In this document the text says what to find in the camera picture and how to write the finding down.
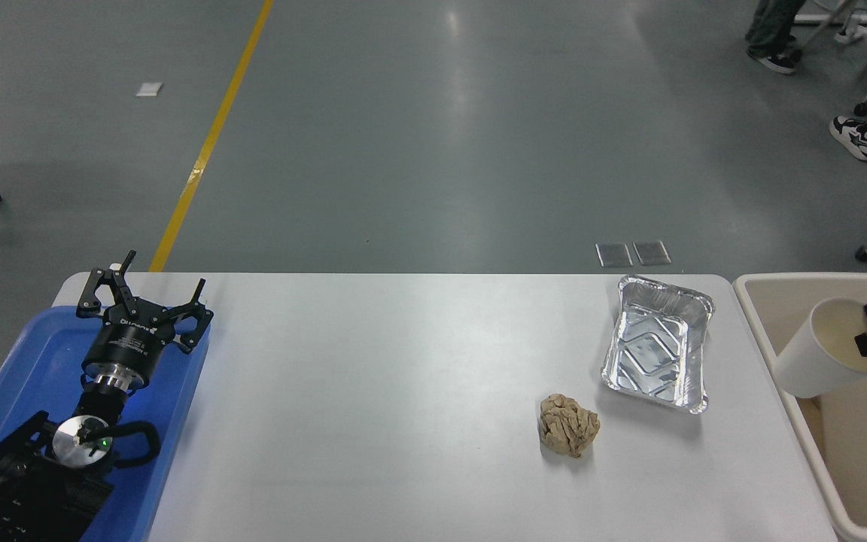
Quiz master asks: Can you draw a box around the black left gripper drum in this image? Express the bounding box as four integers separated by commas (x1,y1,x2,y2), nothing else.
81,313,177,389

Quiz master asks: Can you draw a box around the white paper cup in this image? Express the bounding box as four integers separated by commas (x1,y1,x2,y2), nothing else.
774,297,867,399

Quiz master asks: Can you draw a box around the blue plastic tray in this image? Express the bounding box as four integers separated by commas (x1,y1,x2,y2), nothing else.
0,305,211,542

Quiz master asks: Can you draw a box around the silver foil tray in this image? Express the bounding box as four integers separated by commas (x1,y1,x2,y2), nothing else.
601,276,715,416

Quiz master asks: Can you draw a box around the silver floor plate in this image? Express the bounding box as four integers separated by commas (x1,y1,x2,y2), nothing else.
633,240,671,266
595,242,634,268

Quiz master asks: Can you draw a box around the white chair base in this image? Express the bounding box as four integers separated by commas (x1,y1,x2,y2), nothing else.
791,0,867,62

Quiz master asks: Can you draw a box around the person with dark shoes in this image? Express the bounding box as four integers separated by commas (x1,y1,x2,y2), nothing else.
745,0,808,75

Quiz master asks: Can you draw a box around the crumpled tan paper ball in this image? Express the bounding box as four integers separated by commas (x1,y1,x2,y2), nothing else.
539,394,601,458

